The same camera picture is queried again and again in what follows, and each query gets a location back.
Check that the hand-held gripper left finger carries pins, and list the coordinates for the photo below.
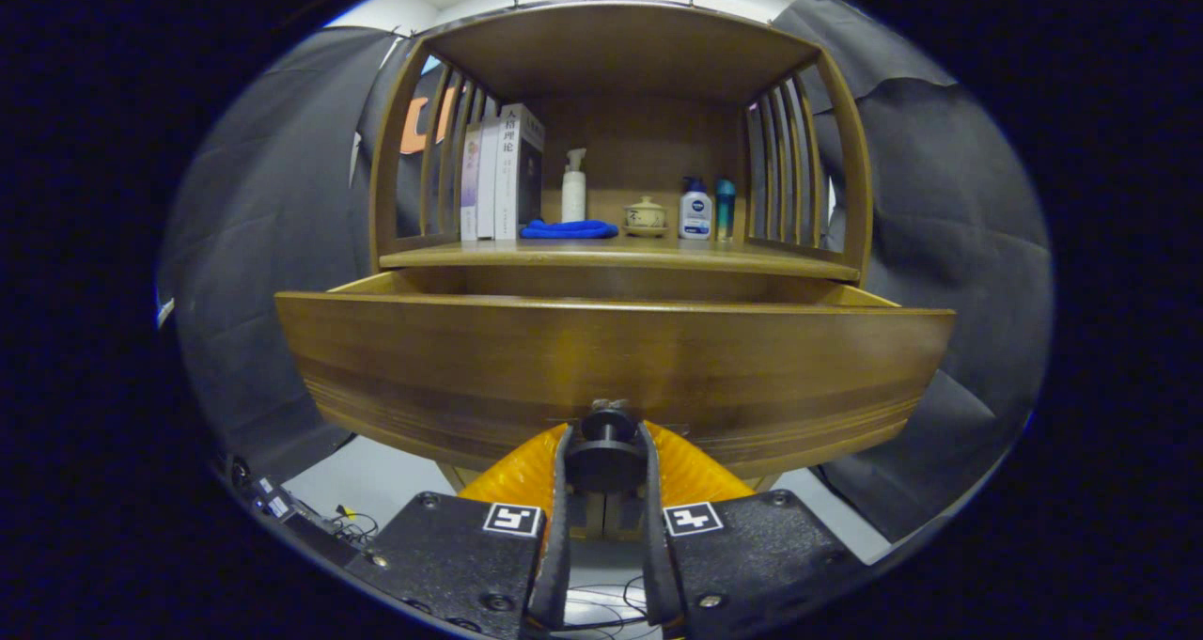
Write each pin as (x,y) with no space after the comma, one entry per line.
(557,546)

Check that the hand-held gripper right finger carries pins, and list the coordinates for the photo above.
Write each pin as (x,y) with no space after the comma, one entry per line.
(656,555)

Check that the wooden drawer with black knob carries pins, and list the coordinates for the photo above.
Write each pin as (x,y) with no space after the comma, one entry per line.
(470,367)

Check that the wooden countertop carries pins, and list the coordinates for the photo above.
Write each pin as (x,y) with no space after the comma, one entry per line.
(611,253)

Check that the brown wooden cabinet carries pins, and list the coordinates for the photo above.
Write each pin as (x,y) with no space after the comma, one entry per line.
(620,57)

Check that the black floor equipment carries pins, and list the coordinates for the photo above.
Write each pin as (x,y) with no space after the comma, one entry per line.
(287,513)

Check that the blue folded cloth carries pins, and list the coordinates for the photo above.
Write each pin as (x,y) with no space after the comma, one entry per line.
(569,230)

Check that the beige lidded teacup with saucer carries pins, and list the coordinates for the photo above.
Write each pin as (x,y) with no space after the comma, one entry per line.
(646,215)

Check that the white lotion bottle blue cap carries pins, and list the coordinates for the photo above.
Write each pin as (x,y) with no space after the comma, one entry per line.
(695,215)

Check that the white pump bottle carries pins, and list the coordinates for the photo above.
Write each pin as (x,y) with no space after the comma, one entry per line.
(574,198)

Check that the slim teal bottle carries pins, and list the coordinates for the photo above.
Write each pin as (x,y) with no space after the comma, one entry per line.
(726,212)

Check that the pale purple book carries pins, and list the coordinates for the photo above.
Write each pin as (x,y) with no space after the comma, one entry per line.
(469,184)

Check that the plain white book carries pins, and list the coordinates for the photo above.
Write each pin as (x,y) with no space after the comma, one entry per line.
(487,179)

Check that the white book with dark cover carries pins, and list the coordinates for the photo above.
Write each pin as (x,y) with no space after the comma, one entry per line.
(512,170)

